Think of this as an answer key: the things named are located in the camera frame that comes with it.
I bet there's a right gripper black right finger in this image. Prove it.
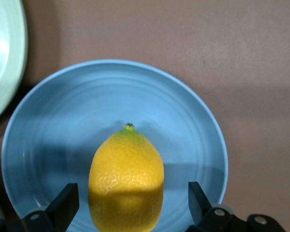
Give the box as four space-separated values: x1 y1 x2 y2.
185 181 287 232

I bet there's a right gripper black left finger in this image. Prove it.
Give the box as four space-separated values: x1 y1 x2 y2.
0 183 80 232

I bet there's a yellow lemon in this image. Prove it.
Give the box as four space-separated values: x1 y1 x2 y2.
88 122 165 232

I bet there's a blue plate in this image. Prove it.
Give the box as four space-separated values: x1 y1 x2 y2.
1 59 229 232

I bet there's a pale green plate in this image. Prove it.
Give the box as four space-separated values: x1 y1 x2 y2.
0 0 29 126

